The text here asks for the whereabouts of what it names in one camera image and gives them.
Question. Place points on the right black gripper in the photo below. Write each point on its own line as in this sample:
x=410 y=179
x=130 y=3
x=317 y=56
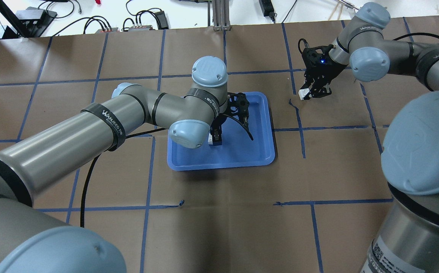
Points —
x=331 y=71

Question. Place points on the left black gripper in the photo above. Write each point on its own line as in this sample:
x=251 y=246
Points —
x=216 y=132

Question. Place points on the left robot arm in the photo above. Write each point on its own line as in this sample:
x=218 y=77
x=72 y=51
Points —
x=34 y=242

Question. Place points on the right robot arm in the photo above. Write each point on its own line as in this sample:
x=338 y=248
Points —
x=408 y=240

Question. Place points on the blue plastic tray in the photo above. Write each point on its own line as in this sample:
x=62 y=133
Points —
x=237 y=149

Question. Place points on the black power adapter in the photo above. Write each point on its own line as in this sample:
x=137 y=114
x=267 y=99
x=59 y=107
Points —
x=267 y=8

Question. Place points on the aluminium frame post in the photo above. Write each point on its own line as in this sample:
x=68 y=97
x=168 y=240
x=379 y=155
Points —
x=221 y=15

